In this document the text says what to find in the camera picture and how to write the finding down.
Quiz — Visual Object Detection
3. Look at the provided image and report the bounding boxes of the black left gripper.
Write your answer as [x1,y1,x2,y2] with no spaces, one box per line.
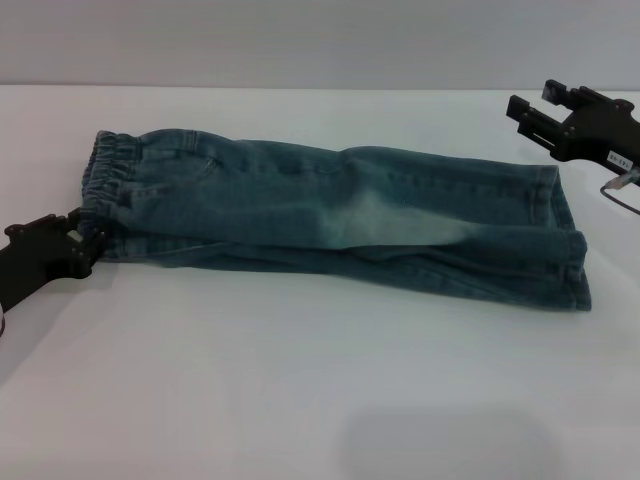
[0,206,107,315]

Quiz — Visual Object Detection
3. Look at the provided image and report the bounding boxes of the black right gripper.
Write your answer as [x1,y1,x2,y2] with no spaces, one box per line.
[506,77,640,170]

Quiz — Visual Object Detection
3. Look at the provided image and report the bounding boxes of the blue denim shorts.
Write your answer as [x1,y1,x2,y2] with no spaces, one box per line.
[79,128,594,315]

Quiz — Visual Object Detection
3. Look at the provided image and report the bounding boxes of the grey cable with metal connector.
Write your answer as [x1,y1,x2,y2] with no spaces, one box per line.
[601,168,640,217]

